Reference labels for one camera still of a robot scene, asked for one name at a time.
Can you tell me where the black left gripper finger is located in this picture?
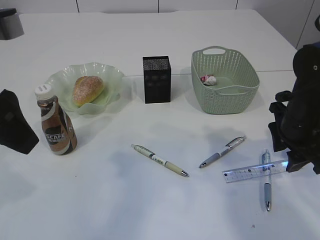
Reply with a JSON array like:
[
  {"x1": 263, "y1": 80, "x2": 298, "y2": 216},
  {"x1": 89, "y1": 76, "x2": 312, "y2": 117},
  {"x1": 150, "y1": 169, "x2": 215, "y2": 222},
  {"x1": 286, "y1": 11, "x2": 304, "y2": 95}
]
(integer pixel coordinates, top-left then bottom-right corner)
[{"x1": 0, "y1": 89, "x2": 39, "y2": 155}]

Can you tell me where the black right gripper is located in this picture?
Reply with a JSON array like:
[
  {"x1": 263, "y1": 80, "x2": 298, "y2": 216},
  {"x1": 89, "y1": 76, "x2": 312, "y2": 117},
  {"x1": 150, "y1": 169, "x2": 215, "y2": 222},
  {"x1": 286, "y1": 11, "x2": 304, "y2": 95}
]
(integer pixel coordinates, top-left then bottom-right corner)
[{"x1": 268, "y1": 42, "x2": 320, "y2": 174}]

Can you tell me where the sugared bread roll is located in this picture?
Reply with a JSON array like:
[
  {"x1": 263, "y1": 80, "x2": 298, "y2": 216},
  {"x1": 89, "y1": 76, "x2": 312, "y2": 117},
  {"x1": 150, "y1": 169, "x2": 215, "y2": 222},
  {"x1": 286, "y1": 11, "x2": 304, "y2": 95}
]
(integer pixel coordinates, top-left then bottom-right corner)
[{"x1": 72, "y1": 75, "x2": 105, "y2": 107}]

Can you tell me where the blue white ballpoint pen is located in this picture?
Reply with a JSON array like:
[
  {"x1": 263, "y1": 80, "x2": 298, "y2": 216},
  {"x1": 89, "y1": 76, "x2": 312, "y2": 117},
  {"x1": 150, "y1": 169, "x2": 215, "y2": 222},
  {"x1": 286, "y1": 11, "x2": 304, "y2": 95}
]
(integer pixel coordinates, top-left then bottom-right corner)
[{"x1": 261, "y1": 149, "x2": 272, "y2": 212}]

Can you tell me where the green plastic woven basket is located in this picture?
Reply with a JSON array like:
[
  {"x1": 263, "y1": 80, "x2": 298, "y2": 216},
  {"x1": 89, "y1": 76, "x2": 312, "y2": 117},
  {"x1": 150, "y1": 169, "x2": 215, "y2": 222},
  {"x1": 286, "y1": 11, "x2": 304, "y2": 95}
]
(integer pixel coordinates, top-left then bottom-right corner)
[{"x1": 191, "y1": 46, "x2": 260, "y2": 115}]

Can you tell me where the black square pen holder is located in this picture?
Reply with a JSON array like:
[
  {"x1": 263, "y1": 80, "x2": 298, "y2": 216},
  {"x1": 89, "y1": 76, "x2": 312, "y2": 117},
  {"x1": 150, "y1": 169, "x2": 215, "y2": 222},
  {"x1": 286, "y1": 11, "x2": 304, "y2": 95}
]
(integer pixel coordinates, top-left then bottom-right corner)
[{"x1": 142, "y1": 56, "x2": 171, "y2": 104}]

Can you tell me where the clear plastic ruler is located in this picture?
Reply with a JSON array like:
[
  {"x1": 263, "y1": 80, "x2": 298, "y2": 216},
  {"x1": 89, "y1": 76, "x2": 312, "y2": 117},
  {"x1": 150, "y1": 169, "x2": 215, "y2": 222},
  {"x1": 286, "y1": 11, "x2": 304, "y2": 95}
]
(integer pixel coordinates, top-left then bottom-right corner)
[{"x1": 222, "y1": 160, "x2": 288, "y2": 183}]

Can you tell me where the brown Nescafe coffee bottle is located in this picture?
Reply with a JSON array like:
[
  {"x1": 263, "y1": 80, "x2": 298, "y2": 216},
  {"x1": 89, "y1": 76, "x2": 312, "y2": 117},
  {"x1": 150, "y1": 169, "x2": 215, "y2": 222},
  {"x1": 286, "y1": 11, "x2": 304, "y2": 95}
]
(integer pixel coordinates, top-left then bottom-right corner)
[{"x1": 34, "y1": 84, "x2": 78, "y2": 156}]

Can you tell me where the grey white ballpoint pen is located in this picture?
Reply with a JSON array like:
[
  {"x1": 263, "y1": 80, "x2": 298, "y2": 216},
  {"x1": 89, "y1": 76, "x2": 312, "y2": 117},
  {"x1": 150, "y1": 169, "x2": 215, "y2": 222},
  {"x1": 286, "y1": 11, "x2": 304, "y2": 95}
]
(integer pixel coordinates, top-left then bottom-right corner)
[{"x1": 199, "y1": 135, "x2": 247, "y2": 169}]

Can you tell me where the cream white ballpoint pen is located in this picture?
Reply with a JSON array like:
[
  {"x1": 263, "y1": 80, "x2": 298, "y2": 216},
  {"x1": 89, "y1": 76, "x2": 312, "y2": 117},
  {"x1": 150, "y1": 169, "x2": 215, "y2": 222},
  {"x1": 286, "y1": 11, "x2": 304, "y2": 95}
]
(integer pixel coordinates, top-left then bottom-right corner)
[{"x1": 131, "y1": 144, "x2": 190, "y2": 177}]

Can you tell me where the grey paper ball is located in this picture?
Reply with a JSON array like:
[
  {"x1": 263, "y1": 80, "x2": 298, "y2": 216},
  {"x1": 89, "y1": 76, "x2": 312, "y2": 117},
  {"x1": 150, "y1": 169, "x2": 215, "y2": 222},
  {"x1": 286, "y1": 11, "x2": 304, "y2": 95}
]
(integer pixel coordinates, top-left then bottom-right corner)
[{"x1": 203, "y1": 75, "x2": 217, "y2": 86}]

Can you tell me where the green wavy glass plate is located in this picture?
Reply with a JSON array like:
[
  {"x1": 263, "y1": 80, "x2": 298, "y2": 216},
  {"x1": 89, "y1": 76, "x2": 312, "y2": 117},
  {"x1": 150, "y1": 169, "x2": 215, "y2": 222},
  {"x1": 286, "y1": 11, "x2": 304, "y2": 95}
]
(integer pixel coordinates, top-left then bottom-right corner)
[{"x1": 45, "y1": 62, "x2": 125, "y2": 115}]

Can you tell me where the pink paper ball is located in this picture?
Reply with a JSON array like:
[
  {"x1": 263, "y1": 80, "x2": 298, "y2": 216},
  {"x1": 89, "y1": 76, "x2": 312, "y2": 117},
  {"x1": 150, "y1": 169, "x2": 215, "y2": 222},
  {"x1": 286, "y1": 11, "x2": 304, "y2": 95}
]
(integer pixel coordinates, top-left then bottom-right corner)
[{"x1": 200, "y1": 74, "x2": 215, "y2": 84}]

